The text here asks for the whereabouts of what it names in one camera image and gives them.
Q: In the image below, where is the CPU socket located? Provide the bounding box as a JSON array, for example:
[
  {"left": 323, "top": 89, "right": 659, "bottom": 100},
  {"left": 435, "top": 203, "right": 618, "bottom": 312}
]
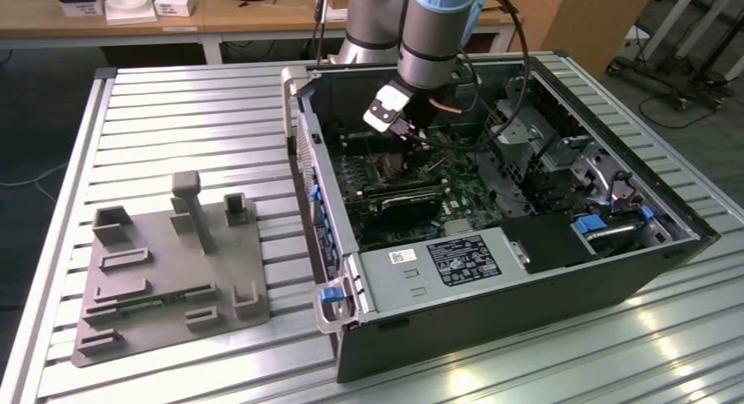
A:
[{"left": 368, "top": 151, "right": 407, "bottom": 187}]

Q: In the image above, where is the black drive bay cover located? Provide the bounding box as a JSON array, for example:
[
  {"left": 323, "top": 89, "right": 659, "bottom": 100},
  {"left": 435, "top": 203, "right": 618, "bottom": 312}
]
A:
[{"left": 502, "top": 214, "right": 603, "bottom": 274}]

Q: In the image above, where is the grey metal drive cage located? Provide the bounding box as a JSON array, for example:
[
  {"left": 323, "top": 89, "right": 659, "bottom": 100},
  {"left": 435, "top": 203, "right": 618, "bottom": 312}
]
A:
[{"left": 475, "top": 72, "right": 587, "bottom": 218}]

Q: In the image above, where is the green RAM stick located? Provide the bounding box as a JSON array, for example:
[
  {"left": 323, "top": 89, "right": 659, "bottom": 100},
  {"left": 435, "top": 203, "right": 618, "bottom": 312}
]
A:
[
  {"left": 356, "top": 184, "right": 443, "bottom": 204},
  {"left": 114, "top": 292, "right": 190, "bottom": 314}
]

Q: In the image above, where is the green motherboard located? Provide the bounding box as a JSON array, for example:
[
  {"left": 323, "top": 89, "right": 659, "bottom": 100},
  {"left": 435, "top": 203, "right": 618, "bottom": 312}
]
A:
[{"left": 333, "top": 125, "right": 506, "bottom": 253}]

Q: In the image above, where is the black graphics card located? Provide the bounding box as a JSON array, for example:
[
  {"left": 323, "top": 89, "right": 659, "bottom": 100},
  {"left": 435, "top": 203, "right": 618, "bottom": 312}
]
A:
[{"left": 368, "top": 190, "right": 443, "bottom": 231}]

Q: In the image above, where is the wooden cabinet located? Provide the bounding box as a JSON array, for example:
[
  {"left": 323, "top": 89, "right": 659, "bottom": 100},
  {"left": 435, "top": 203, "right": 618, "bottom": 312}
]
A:
[{"left": 504, "top": 0, "right": 655, "bottom": 78}]

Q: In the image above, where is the wooden desk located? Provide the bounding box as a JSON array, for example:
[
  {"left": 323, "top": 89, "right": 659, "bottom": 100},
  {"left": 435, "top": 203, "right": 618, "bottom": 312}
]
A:
[{"left": 0, "top": 0, "right": 527, "bottom": 66}]

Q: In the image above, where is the blue disk carrier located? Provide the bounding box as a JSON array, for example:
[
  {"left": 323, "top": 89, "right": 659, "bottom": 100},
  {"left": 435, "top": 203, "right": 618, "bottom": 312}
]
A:
[{"left": 571, "top": 215, "right": 610, "bottom": 239}]

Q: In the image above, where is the silver power supply unit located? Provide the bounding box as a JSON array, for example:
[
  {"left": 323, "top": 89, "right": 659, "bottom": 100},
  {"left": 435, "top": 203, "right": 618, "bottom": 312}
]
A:
[{"left": 356, "top": 227, "right": 532, "bottom": 313}]

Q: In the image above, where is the wheeled equipment stand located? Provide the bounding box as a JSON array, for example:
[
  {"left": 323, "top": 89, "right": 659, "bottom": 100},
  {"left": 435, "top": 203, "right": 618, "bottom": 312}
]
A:
[{"left": 603, "top": 0, "right": 744, "bottom": 116}]

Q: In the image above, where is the white labelled box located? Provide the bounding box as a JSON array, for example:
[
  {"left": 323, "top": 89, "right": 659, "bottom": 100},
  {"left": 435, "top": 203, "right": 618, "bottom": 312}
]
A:
[{"left": 152, "top": 0, "right": 196, "bottom": 18}]

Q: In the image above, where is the black open PC case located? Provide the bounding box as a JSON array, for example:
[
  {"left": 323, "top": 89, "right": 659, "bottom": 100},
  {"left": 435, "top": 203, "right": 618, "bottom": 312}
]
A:
[{"left": 280, "top": 50, "right": 721, "bottom": 384}]

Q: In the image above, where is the grey parts rack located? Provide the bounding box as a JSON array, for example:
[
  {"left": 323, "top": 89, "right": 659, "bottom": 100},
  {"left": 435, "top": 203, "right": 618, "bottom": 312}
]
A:
[{"left": 68, "top": 171, "right": 273, "bottom": 369}]

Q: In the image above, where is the white round holder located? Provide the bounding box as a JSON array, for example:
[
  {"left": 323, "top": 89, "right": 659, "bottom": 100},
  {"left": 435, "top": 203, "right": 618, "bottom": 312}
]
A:
[{"left": 102, "top": 0, "right": 158, "bottom": 27}]

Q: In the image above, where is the white box with black top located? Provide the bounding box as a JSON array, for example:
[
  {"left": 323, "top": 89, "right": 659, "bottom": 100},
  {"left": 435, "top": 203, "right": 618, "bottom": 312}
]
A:
[{"left": 54, "top": 0, "right": 100, "bottom": 18}]

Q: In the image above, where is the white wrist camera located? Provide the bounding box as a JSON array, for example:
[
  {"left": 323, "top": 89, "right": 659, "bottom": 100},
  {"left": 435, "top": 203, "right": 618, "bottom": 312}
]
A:
[{"left": 361, "top": 84, "right": 417, "bottom": 134}]

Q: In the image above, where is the black camera cable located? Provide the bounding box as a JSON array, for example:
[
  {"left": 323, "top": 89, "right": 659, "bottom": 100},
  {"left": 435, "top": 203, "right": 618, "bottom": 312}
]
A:
[{"left": 405, "top": 0, "right": 532, "bottom": 151}]

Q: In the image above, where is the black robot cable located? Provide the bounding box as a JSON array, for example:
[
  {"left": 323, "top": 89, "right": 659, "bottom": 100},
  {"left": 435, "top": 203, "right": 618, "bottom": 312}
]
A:
[{"left": 309, "top": 0, "right": 329, "bottom": 66}]

